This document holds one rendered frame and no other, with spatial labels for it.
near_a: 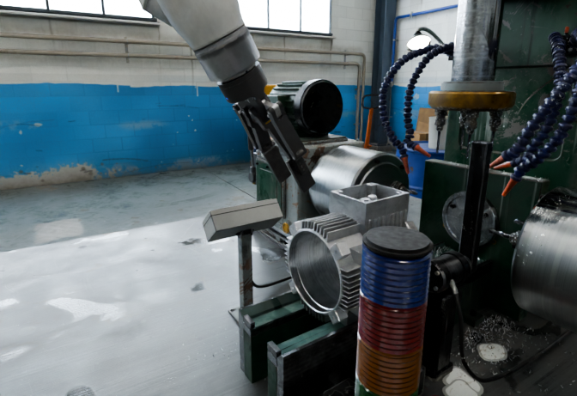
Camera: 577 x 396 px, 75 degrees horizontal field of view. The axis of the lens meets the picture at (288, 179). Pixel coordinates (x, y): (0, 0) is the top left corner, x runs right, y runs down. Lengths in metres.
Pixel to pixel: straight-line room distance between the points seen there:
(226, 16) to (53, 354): 0.77
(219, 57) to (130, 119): 5.61
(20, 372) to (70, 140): 5.29
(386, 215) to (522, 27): 0.62
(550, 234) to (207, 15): 0.64
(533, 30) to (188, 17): 0.82
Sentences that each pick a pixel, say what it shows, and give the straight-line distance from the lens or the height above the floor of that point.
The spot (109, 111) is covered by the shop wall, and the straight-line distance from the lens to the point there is 6.13.
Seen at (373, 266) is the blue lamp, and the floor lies 1.20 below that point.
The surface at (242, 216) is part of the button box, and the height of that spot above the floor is 1.06.
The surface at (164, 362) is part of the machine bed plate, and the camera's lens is 0.89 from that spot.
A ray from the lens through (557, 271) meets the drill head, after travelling 0.76.
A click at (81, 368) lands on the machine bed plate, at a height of 0.80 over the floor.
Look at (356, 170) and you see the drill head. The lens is 1.03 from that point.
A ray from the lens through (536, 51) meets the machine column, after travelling 1.11.
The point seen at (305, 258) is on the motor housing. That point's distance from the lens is 0.79.
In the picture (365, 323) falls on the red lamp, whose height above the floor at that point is 1.14.
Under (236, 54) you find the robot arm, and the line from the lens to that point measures 0.58.
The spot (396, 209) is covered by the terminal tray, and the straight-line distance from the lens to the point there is 0.75.
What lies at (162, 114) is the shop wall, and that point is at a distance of 6.25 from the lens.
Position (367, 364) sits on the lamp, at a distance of 0.39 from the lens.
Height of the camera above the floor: 1.35
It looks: 14 degrees down
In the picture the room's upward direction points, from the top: straight up
